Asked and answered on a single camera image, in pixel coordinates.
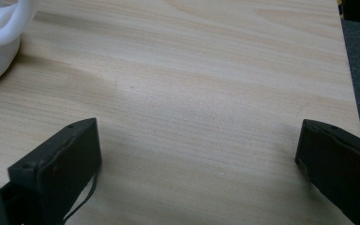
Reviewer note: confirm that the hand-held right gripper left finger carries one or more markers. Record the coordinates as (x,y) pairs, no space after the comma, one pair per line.
(59,168)

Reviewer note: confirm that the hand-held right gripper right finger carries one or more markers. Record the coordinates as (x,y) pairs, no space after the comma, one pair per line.
(340,168)

